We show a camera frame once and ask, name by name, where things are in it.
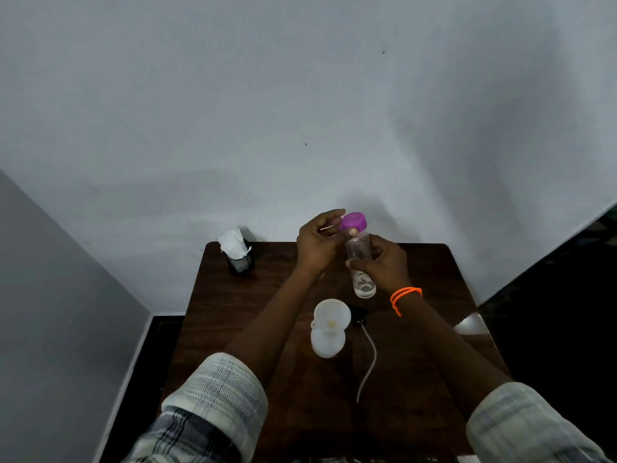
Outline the person's left hand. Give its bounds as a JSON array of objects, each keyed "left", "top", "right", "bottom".
[{"left": 296, "top": 209, "right": 359, "bottom": 278}]

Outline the person's right hand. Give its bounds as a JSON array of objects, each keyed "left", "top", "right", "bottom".
[{"left": 347, "top": 234, "right": 413, "bottom": 297}]

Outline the purple bottle cap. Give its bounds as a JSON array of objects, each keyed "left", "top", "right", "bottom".
[{"left": 340, "top": 212, "right": 368, "bottom": 234}]

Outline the clear plastic bottle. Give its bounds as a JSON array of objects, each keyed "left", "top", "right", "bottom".
[{"left": 344, "top": 230, "right": 377, "bottom": 300}]

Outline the person's left forearm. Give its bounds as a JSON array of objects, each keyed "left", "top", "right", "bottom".
[{"left": 224, "top": 265, "right": 320, "bottom": 387}]

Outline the person's right forearm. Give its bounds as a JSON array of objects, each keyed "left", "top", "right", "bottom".
[{"left": 394, "top": 294, "right": 514, "bottom": 421}]

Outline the orange thread wristband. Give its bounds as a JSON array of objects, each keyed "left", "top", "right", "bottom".
[{"left": 389, "top": 286, "right": 424, "bottom": 318}]

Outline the white breast pump flange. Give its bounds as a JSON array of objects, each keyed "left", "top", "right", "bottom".
[{"left": 310, "top": 299, "right": 353, "bottom": 359}]

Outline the white flexible tube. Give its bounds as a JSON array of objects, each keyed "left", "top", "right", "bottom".
[{"left": 356, "top": 323, "right": 378, "bottom": 404}]

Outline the black tissue holder cup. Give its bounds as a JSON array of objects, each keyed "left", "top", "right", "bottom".
[{"left": 227, "top": 240, "right": 255, "bottom": 276}]

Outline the white tissue paper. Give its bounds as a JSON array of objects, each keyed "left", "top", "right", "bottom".
[{"left": 217, "top": 228, "right": 252, "bottom": 260}]

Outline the plaid shirt sleeve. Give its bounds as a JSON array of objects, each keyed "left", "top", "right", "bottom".
[
  {"left": 466, "top": 382, "right": 612, "bottom": 463},
  {"left": 121, "top": 352, "right": 269, "bottom": 463}
]

